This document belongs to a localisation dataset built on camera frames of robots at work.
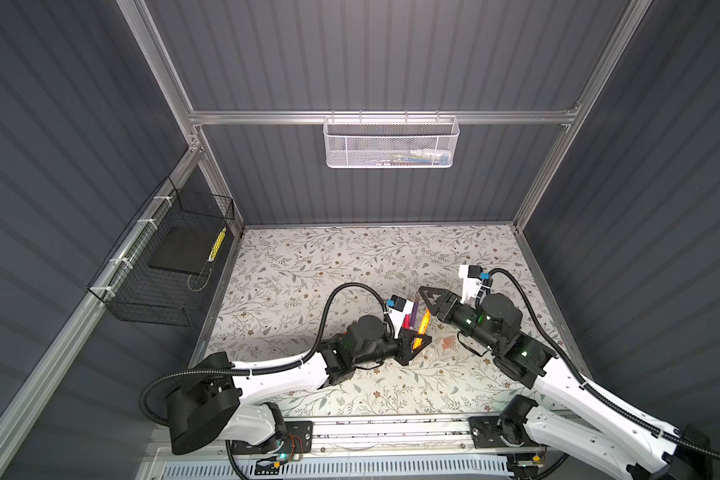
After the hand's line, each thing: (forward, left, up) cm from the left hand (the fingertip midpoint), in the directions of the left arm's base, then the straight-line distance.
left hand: (433, 340), depth 70 cm
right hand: (+9, +1, +7) cm, 11 cm away
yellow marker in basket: (+27, +54, +8) cm, 61 cm away
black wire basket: (+18, +65, +9) cm, 68 cm away
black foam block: (+24, +61, +9) cm, 66 cm away
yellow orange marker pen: (+2, +3, +2) cm, 4 cm away
